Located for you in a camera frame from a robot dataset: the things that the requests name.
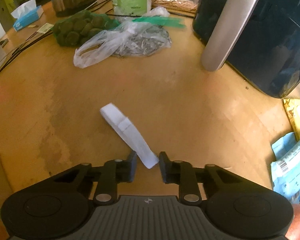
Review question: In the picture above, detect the yellow wipes pack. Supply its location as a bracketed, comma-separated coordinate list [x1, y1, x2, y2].
[282, 98, 300, 141]

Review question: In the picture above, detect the black power cable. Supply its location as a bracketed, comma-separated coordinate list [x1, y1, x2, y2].
[0, 28, 55, 84]

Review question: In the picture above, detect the white fabric strap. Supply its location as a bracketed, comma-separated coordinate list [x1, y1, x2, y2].
[99, 102, 160, 170]

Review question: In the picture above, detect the dark blue air fryer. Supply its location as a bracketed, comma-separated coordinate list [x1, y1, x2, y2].
[192, 0, 300, 98]

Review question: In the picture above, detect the red apple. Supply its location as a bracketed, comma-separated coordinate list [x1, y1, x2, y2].
[286, 204, 300, 240]

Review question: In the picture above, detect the clear crumpled plastic bag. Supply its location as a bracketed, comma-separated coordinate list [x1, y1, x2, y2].
[73, 7, 171, 69]

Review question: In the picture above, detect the blue wet wipes pack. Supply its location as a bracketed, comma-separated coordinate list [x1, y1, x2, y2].
[270, 132, 300, 204]

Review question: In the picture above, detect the green net bag of nuts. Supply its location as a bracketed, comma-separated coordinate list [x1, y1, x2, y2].
[52, 10, 120, 47]

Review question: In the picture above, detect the blue tissue box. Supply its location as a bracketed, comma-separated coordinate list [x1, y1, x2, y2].
[11, 0, 44, 31]

